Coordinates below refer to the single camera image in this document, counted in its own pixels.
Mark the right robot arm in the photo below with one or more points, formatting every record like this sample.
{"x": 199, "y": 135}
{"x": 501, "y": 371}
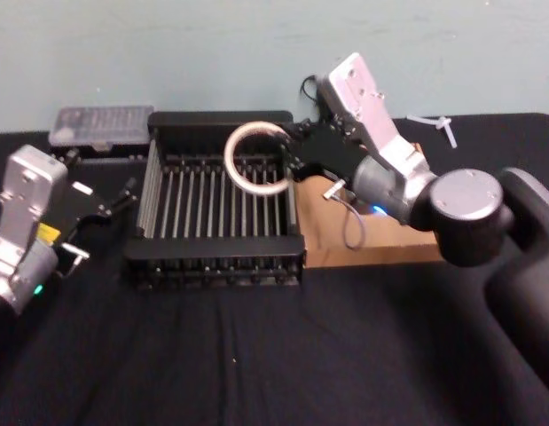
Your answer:
{"x": 469, "y": 199}

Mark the shallow brown cardboard tray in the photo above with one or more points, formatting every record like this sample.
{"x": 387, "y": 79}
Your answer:
{"x": 380, "y": 248}

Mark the clear plastic case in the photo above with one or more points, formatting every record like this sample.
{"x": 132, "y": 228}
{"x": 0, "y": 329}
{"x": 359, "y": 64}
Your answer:
{"x": 101, "y": 124}

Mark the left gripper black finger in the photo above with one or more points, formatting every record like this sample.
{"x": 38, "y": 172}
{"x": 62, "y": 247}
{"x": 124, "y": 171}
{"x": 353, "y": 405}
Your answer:
{"x": 122, "y": 197}
{"x": 71, "y": 159}

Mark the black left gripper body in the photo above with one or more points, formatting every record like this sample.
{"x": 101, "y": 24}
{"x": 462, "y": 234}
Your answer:
{"x": 79, "y": 208}

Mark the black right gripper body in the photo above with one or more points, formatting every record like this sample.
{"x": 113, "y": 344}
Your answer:
{"x": 331, "y": 148}

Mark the roll of white tape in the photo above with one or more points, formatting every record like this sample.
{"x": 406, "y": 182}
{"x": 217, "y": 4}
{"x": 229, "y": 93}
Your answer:
{"x": 232, "y": 173}

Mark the plain pale wall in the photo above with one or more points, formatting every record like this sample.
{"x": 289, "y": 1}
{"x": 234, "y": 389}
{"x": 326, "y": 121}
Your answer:
{"x": 167, "y": 44}

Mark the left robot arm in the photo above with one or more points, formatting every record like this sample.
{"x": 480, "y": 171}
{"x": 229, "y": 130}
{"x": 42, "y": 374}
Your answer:
{"x": 25, "y": 186}

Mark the black rack with steel bars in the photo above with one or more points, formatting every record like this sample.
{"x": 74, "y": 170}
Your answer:
{"x": 212, "y": 250}

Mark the black table cloth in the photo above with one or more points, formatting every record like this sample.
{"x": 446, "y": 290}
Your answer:
{"x": 256, "y": 355}

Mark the white three-armed plastic piece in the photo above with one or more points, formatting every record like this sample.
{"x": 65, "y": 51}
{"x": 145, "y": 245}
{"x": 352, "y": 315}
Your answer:
{"x": 446, "y": 126}

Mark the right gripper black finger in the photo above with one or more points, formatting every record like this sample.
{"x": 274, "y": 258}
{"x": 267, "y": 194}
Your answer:
{"x": 298, "y": 168}
{"x": 298, "y": 132}

